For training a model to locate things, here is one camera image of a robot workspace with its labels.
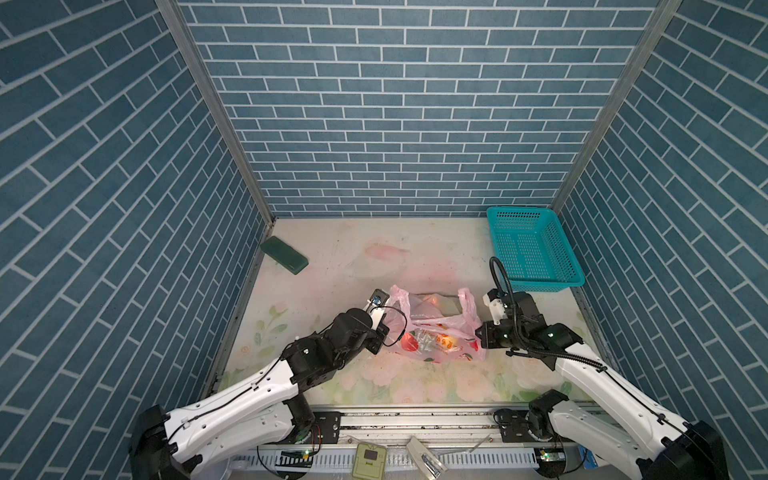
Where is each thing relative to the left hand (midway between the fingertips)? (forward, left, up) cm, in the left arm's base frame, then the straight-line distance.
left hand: (386, 317), depth 75 cm
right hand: (0, -24, -7) cm, 25 cm away
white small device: (-29, -9, -15) cm, 34 cm away
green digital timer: (-28, +4, -15) cm, 32 cm away
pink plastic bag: (0, -14, -7) cm, 15 cm away
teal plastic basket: (+35, -55, -16) cm, 68 cm away
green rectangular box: (+34, +38, -17) cm, 54 cm away
